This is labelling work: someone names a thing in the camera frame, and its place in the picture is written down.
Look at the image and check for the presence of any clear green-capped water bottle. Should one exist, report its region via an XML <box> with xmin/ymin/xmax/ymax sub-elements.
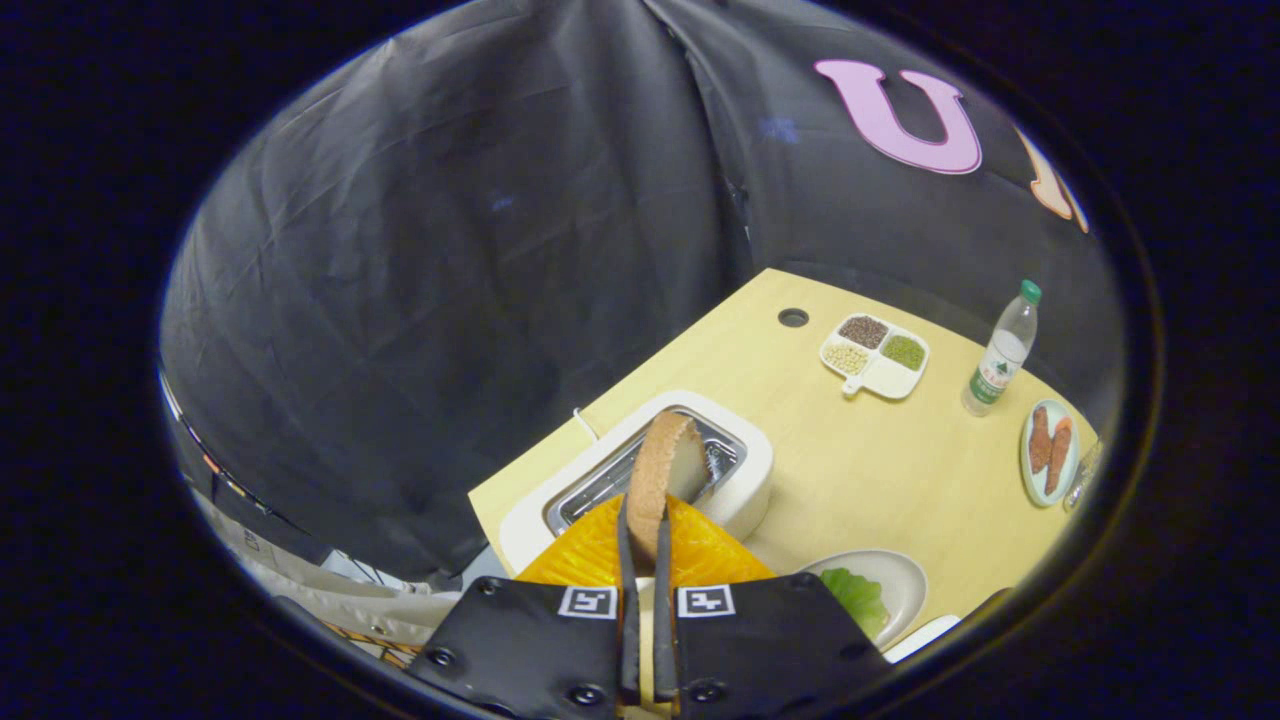
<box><xmin>961</xmin><ymin>279</ymin><xmax>1043</xmax><ymax>418</ymax></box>

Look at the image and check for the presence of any green lettuce leaf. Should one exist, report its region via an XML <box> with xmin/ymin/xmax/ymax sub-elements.
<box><xmin>820</xmin><ymin>567</ymin><xmax>889</xmax><ymax>641</ymax></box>

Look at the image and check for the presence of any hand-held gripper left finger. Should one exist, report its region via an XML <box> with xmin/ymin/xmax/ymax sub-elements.
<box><xmin>408</xmin><ymin>493</ymin><xmax>641</xmax><ymax>720</ymax></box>

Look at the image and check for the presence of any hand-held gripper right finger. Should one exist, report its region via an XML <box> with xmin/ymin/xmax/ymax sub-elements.
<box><xmin>653</xmin><ymin>495</ymin><xmax>891</xmax><ymax>720</ymax></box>

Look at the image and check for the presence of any pale blue round plate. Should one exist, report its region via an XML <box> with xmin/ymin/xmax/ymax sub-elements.
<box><xmin>1020</xmin><ymin>399</ymin><xmax>1081</xmax><ymax>508</ymax></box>

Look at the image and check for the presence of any pale crumpled sheet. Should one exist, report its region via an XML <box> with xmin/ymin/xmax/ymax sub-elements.
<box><xmin>185</xmin><ymin>485</ymin><xmax>511</xmax><ymax>671</ymax></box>

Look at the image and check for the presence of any beige oval plate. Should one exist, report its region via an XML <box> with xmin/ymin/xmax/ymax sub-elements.
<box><xmin>800</xmin><ymin>549</ymin><xmax>929</xmax><ymax>651</ymax></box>

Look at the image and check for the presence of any white toaster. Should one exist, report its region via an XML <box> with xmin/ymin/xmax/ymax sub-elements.
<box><xmin>497</xmin><ymin>389</ymin><xmax>775</xmax><ymax>579</ymax></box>

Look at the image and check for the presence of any clear glass cup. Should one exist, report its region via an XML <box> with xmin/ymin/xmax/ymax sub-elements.
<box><xmin>1062</xmin><ymin>440</ymin><xmax>1101</xmax><ymax>513</ymax></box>

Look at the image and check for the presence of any white divided dish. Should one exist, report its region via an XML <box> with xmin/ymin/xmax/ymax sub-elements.
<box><xmin>819</xmin><ymin>313</ymin><xmax>931</xmax><ymax>401</ymax></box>

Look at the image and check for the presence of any white flat plate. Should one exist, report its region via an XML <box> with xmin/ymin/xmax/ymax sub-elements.
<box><xmin>882</xmin><ymin>614</ymin><xmax>963</xmax><ymax>664</ymax></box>

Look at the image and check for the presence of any brown bread slice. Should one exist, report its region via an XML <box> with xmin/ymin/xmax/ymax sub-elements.
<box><xmin>626</xmin><ymin>411</ymin><xmax>711</xmax><ymax>566</ymax></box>

